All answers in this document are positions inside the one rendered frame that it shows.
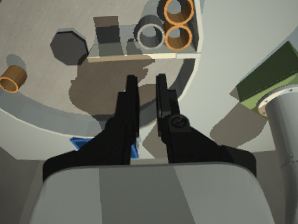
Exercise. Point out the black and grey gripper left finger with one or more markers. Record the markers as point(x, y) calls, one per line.
point(108, 147)

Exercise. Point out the grey metal cylinder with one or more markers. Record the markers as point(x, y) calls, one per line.
point(154, 42)

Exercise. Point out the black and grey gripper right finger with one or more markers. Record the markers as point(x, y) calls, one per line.
point(184, 143)

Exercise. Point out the bronze bushing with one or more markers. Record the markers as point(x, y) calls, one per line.
point(180, 42)
point(180, 18)
point(17, 75)

